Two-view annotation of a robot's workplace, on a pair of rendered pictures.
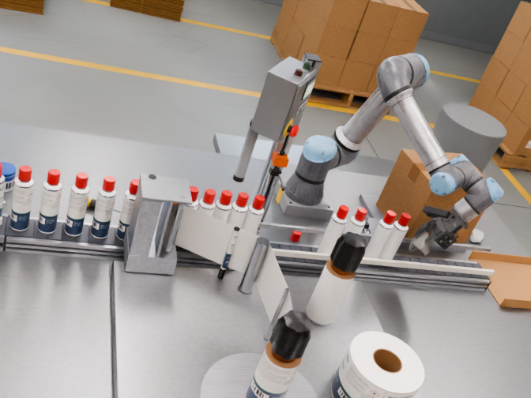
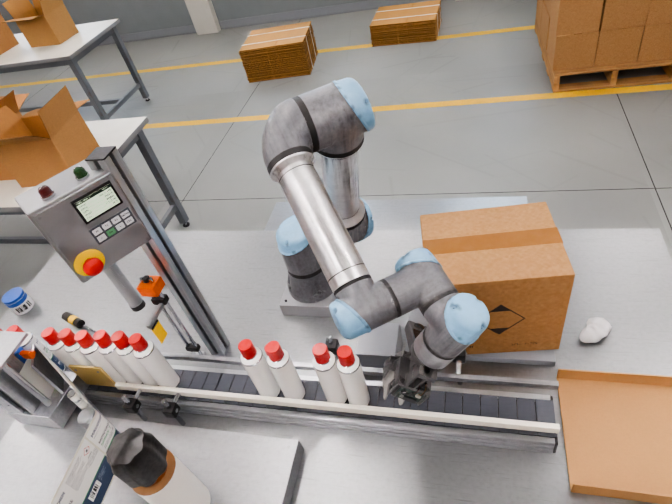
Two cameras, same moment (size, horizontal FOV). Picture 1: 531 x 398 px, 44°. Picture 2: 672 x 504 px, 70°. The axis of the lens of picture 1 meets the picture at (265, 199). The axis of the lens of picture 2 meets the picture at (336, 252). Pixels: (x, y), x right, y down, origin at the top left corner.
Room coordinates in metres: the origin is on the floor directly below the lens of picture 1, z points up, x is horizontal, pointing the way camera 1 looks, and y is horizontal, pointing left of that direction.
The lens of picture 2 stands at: (1.50, -0.90, 1.92)
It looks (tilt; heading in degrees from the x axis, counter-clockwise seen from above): 43 degrees down; 45
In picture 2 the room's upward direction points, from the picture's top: 15 degrees counter-clockwise
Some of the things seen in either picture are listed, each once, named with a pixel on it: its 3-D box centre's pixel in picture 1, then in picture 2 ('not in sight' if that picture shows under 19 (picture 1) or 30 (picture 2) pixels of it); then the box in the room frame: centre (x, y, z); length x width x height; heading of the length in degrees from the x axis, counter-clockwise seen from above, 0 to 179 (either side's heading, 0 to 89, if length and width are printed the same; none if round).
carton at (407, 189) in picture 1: (434, 197); (488, 281); (2.28, -0.61, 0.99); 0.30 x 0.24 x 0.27; 121
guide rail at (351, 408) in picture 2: (360, 260); (309, 405); (1.82, -0.37, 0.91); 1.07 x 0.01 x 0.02; 113
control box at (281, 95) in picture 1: (284, 99); (89, 220); (1.78, 0.04, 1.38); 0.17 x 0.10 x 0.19; 168
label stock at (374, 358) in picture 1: (376, 379); not in sight; (1.26, -0.43, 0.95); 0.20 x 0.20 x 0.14
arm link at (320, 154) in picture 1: (318, 156); (302, 242); (2.16, -0.13, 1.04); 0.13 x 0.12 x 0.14; 148
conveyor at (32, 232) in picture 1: (273, 256); (212, 390); (1.74, -0.09, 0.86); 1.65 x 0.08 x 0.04; 113
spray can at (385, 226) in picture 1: (380, 237); (329, 374); (1.88, -0.41, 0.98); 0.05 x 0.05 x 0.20
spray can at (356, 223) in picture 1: (352, 234); (284, 371); (1.83, -0.31, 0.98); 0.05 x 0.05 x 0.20
